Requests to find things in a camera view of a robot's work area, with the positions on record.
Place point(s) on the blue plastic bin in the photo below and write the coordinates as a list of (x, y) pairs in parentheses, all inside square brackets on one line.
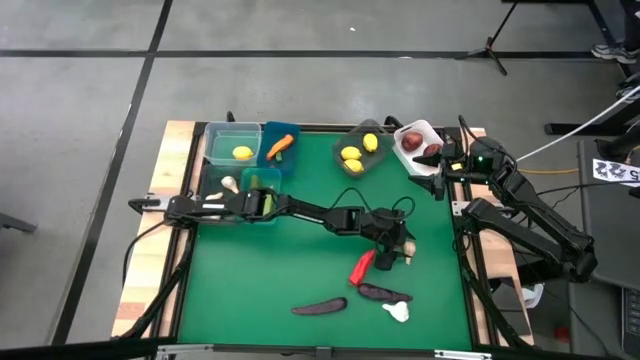
[(287, 162)]

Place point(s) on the white paper tag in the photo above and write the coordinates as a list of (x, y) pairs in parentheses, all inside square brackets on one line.
[(615, 171)]

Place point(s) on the black chair leg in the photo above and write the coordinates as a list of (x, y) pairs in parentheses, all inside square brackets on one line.
[(17, 223)]

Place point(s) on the grey translucent bin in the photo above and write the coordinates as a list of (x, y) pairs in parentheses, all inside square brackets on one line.
[(380, 160)]

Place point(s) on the grey cart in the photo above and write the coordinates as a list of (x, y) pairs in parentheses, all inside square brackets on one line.
[(610, 225)]

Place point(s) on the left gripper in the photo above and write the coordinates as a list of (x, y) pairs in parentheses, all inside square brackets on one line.
[(387, 230)]

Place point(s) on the teal plastic bin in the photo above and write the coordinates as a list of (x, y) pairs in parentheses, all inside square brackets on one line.
[(272, 177)]

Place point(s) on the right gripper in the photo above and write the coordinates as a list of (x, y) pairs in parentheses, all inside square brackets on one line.
[(457, 167)]

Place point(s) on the beige garlic bulb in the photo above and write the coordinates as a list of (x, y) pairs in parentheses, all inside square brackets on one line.
[(410, 247), (214, 196), (230, 184)]

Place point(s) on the yellow-green cucumber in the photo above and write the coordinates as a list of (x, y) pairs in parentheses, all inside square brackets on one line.
[(268, 205)]

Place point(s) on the red chili pepper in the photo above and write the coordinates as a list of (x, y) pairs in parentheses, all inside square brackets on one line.
[(362, 267)]

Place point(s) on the small white object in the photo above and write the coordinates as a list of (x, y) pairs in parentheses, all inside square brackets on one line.
[(535, 295)]

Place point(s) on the purple eggplant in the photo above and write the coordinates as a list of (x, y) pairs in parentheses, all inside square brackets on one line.
[(320, 306), (380, 292)]

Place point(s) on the yellow lemon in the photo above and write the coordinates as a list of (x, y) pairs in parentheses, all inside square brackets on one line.
[(243, 153), (370, 142), (351, 153), (354, 166)]

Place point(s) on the orange-red carrot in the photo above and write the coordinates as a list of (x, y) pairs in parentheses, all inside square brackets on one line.
[(280, 146)]

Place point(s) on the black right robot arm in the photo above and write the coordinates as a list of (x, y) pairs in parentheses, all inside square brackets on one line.
[(530, 235)]

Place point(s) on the black tripod stand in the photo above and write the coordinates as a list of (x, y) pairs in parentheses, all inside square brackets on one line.
[(487, 50)]

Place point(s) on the silver camera mount bar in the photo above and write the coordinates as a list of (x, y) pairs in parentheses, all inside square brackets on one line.
[(322, 351)]

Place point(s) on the white garlic bulb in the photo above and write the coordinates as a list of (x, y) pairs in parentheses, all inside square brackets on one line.
[(399, 312)]

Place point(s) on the clear plastic bin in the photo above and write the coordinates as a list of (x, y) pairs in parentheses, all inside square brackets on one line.
[(225, 137)]

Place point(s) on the black table frame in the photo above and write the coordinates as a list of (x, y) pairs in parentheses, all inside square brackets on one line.
[(320, 128)]

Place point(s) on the red yellow apple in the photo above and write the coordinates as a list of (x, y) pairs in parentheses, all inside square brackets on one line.
[(411, 142)]

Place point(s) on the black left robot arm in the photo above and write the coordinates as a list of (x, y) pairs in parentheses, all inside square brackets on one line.
[(320, 216)]

